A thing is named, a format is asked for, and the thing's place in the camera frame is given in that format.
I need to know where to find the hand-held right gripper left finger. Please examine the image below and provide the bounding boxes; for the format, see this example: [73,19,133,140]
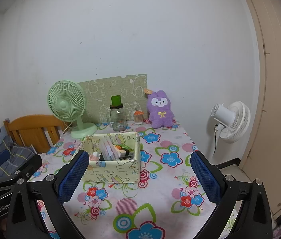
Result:
[6,150,90,239]

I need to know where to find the green desk fan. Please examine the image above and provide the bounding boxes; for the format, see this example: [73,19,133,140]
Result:
[47,80,98,139]

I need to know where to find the wooden bed headboard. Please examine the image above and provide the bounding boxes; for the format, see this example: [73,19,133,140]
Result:
[3,115,67,154]

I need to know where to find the clear swab container orange lid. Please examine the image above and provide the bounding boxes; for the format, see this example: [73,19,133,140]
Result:
[133,110,144,125]

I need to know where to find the beige door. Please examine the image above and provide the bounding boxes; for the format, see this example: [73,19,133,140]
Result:
[239,0,281,217]

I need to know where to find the black fan power cable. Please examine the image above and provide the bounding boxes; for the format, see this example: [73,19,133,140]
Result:
[213,124,218,156]

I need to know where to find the green cartoon printed board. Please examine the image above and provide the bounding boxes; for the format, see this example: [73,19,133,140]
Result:
[78,74,148,125]

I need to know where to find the grey plaid pillow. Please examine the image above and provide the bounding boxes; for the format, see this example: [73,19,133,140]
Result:
[0,136,37,180]

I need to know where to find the floral tablecloth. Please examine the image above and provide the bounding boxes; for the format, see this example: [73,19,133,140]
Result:
[28,119,238,239]

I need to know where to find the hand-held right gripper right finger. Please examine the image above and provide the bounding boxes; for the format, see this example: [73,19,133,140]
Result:
[190,151,273,239]

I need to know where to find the purple plush bunny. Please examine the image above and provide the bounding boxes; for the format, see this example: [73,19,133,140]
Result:
[144,89,174,128]

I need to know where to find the cartoon printed fabric storage box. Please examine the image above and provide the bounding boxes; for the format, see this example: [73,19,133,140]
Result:
[82,132,141,183]

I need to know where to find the white standing fan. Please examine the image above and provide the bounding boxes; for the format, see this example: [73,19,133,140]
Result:
[211,101,251,143]

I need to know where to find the glass jar mug green lid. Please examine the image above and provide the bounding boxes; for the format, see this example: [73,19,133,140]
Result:
[109,95,127,132]

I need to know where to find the green orange tissue pack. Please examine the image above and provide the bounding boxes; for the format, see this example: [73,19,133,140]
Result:
[114,143,131,153]

